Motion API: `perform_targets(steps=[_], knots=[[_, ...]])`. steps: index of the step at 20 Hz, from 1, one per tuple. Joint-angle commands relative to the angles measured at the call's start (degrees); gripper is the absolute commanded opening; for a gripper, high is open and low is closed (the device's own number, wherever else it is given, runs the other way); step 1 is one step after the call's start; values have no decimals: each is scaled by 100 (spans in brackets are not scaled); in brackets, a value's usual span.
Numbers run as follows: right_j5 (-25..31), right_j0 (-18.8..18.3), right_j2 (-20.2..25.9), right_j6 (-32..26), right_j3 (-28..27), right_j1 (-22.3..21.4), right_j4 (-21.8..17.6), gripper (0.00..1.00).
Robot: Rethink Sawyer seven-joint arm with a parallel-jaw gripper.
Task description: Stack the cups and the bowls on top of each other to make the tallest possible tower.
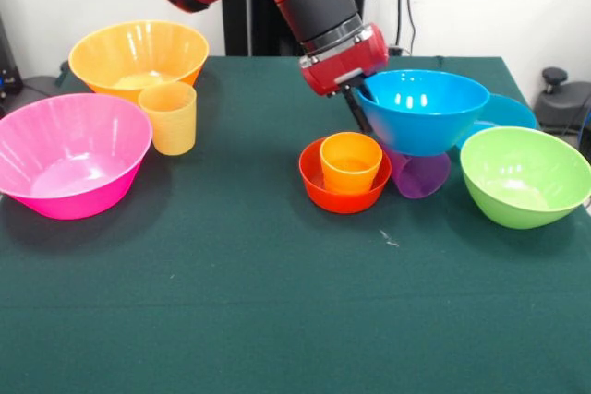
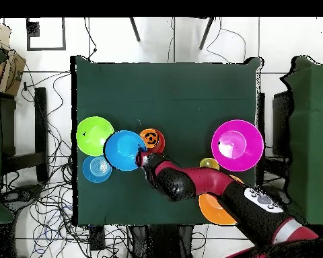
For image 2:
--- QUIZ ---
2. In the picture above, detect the black power box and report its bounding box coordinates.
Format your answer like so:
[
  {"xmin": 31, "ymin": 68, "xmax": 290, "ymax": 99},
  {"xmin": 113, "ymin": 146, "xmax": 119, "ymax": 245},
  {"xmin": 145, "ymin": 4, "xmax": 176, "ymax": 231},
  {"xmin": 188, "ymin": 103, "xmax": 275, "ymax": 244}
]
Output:
[{"xmin": 89, "ymin": 228, "xmax": 106, "ymax": 251}]

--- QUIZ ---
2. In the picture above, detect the lime green bowl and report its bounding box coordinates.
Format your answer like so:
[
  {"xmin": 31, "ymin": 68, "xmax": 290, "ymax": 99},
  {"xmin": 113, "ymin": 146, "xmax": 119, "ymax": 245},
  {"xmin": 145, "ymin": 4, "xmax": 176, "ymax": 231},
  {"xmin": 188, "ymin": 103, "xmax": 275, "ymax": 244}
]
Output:
[{"xmin": 76, "ymin": 116, "xmax": 116, "ymax": 157}]

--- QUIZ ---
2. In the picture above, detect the cardboard box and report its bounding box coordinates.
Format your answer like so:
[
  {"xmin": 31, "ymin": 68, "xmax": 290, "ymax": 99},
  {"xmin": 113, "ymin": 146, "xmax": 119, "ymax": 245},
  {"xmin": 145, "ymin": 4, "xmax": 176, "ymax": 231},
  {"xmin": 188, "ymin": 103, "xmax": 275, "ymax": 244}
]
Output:
[{"xmin": 0, "ymin": 21, "xmax": 27, "ymax": 97}]

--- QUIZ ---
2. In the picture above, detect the deep blue bowl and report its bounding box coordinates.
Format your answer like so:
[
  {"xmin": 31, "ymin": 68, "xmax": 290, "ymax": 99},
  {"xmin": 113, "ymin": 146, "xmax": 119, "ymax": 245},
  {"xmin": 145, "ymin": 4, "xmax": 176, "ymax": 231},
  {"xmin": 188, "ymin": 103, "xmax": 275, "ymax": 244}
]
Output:
[{"xmin": 104, "ymin": 130, "xmax": 148, "ymax": 172}]

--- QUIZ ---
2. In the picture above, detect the pink bowl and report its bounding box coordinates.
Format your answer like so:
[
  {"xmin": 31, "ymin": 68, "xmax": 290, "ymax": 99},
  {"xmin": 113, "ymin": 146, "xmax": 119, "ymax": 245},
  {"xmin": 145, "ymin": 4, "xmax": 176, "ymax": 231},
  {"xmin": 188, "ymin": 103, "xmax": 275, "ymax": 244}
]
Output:
[{"xmin": 211, "ymin": 119, "xmax": 264, "ymax": 172}]

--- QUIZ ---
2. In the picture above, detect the black square frame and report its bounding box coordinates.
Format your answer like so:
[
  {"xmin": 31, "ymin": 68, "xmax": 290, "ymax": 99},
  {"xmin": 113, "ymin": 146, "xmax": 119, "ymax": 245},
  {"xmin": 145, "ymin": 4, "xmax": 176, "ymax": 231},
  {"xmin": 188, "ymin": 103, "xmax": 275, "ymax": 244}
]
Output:
[{"xmin": 26, "ymin": 17, "xmax": 67, "ymax": 51}]

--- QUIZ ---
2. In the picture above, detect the black bench stand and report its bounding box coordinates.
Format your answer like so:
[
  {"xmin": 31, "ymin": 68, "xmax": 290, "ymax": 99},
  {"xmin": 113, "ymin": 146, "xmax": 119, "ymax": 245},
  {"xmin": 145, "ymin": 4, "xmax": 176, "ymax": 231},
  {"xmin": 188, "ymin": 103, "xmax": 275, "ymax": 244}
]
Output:
[{"xmin": 0, "ymin": 87, "xmax": 50, "ymax": 183}]

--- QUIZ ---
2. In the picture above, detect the dark green table cloth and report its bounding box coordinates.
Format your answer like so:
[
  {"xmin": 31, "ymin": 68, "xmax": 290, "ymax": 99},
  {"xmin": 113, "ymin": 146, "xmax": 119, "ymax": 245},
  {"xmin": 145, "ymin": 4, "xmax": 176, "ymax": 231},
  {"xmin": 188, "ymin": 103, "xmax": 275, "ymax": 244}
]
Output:
[{"xmin": 70, "ymin": 55, "xmax": 262, "ymax": 226}]

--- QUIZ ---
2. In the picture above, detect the black cable with plug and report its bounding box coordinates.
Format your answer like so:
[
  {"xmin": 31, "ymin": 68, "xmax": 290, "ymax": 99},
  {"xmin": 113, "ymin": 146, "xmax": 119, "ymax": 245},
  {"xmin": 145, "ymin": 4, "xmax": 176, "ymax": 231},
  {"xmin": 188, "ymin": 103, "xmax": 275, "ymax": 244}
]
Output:
[{"xmin": 83, "ymin": 17, "xmax": 98, "ymax": 61}]

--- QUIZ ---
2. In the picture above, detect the shallow blue bowl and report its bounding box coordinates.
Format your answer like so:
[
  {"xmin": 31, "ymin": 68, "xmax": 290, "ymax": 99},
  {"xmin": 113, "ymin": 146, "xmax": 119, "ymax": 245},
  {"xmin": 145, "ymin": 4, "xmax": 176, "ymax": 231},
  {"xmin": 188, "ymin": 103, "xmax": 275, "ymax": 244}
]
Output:
[{"xmin": 82, "ymin": 155, "xmax": 113, "ymax": 183}]

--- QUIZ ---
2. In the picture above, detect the small red-orange bowl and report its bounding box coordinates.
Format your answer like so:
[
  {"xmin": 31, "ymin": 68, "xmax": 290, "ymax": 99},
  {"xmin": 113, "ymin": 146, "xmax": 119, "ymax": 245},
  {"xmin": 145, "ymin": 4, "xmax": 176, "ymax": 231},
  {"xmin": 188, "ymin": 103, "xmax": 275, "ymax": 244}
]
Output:
[{"xmin": 145, "ymin": 128, "xmax": 166, "ymax": 155}]

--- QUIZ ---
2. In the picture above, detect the black box stand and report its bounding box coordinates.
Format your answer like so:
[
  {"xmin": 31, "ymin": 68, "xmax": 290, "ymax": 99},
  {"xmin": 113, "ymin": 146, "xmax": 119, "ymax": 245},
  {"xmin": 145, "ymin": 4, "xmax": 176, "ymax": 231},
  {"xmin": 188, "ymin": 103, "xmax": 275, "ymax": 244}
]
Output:
[{"xmin": 272, "ymin": 90, "xmax": 293, "ymax": 157}]

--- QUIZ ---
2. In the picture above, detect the large yellow-orange bowl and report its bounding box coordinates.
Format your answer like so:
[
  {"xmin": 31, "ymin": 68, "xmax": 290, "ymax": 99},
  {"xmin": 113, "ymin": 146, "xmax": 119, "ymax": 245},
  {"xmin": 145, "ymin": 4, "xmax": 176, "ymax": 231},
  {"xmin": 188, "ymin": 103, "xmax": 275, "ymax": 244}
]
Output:
[{"xmin": 198, "ymin": 174, "xmax": 244, "ymax": 226}]

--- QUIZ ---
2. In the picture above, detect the orange cup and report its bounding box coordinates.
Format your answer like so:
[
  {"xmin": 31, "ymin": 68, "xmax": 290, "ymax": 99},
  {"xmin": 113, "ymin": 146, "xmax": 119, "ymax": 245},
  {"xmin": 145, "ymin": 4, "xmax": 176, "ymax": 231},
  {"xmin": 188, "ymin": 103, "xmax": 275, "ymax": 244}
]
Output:
[{"xmin": 139, "ymin": 128, "xmax": 159, "ymax": 148}]

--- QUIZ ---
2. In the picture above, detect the black tripod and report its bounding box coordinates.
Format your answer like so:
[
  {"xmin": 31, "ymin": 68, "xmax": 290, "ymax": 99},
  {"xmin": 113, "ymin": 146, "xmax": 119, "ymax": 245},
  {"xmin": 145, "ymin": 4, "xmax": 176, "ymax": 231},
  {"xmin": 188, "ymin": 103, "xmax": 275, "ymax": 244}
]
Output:
[{"xmin": 129, "ymin": 17, "xmax": 216, "ymax": 50}]

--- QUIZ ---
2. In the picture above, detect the dark grey round base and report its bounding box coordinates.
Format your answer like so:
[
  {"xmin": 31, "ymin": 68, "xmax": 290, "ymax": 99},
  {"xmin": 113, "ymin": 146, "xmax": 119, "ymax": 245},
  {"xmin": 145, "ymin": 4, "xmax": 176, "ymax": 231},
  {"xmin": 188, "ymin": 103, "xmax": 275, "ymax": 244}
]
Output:
[
  {"xmin": 263, "ymin": 185, "xmax": 291, "ymax": 209},
  {"xmin": 2, "ymin": 183, "xmax": 44, "ymax": 213}
]

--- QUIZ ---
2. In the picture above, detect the tangle of black cables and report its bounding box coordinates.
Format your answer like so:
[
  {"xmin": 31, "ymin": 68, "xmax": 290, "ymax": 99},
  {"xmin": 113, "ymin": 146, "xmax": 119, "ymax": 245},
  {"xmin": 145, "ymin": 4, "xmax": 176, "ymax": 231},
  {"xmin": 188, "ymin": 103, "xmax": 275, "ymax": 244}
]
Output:
[{"xmin": 1, "ymin": 71, "xmax": 130, "ymax": 258}]

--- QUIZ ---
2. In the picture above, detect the yellow cup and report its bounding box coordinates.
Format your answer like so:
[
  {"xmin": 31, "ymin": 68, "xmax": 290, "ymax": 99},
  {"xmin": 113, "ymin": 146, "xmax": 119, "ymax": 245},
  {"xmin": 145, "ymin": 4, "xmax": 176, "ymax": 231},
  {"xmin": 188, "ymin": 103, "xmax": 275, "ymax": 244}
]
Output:
[{"xmin": 199, "ymin": 157, "xmax": 221, "ymax": 171}]

